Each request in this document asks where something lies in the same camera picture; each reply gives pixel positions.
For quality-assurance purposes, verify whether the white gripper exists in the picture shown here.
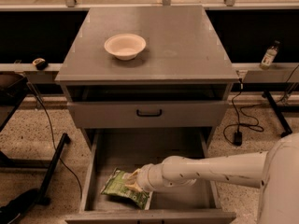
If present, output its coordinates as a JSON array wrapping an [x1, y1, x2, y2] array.
[[125, 164, 164, 192]]

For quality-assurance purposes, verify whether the green jalapeno chip bag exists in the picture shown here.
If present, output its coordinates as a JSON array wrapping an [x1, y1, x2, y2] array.
[[101, 168, 152, 210]]

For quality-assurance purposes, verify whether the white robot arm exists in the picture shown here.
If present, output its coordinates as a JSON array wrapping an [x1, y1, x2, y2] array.
[[125, 133, 299, 224]]

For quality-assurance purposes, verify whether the open grey middle drawer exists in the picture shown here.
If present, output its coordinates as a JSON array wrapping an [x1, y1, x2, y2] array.
[[65, 128, 235, 224]]

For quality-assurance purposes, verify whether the closed grey top drawer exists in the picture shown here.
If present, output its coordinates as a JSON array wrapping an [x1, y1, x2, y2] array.
[[67, 101, 228, 129]]

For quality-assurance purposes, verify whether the grey drawer cabinet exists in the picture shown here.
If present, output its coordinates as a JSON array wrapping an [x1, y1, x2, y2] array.
[[56, 6, 237, 144]]

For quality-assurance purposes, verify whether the white paper bowl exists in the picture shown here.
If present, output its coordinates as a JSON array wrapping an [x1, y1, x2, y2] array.
[[104, 34, 147, 61]]

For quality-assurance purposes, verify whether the black tape measure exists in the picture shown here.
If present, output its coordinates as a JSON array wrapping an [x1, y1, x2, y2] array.
[[32, 58, 49, 70]]

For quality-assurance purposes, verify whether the black stand on left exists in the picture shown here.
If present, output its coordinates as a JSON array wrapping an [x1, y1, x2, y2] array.
[[0, 72, 72, 224]]

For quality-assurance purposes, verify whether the black wheeled stand leg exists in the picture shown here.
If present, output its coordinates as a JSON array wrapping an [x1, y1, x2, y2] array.
[[262, 90, 299, 137]]

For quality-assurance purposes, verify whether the clear bottle with label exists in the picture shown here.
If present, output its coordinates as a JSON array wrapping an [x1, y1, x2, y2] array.
[[260, 40, 280, 70]]

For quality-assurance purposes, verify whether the black drawer handle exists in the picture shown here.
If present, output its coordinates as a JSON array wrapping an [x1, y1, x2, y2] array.
[[136, 109, 163, 118]]

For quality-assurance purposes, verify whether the black cable on left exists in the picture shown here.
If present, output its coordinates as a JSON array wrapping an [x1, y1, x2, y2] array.
[[27, 81, 84, 201]]

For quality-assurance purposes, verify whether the black power cable with adapter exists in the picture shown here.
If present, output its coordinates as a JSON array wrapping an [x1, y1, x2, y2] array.
[[222, 77, 265, 147]]

